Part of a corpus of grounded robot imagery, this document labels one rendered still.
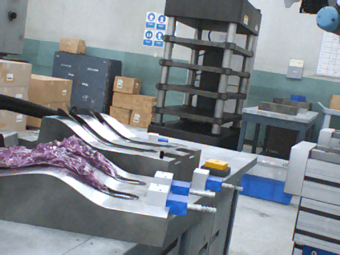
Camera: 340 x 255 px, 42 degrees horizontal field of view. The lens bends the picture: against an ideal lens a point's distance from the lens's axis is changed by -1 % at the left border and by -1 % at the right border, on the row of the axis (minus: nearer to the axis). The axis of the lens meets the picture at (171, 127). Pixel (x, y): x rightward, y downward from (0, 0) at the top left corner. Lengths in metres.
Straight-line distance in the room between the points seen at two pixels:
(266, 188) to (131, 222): 3.62
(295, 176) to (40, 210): 0.47
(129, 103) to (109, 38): 1.44
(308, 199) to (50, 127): 0.68
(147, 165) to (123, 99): 7.01
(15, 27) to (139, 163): 0.96
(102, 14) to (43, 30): 1.40
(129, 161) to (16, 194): 0.36
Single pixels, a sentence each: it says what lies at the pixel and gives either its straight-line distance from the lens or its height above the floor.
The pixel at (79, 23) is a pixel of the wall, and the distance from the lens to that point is 9.09.
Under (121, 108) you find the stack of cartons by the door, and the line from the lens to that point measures 8.08.
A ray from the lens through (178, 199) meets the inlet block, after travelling 0.83.
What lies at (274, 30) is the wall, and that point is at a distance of 7.69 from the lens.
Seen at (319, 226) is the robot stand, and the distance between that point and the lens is 0.89.
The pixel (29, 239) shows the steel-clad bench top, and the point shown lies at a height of 0.80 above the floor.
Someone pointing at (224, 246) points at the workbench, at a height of 0.40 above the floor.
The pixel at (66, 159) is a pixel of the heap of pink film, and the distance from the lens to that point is 0.84.
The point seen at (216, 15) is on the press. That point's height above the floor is 1.77.
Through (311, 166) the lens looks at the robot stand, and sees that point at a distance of 0.87.
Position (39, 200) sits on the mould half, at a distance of 0.81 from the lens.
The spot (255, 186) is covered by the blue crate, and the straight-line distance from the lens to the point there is 4.36.
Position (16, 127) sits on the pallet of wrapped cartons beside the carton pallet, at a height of 0.21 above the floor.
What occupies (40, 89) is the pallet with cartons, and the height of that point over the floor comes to 0.62.
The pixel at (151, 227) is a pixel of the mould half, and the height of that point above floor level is 0.83.
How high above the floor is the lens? 1.11
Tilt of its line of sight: 7 degrees down
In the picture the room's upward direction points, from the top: 8 degrees clockwise
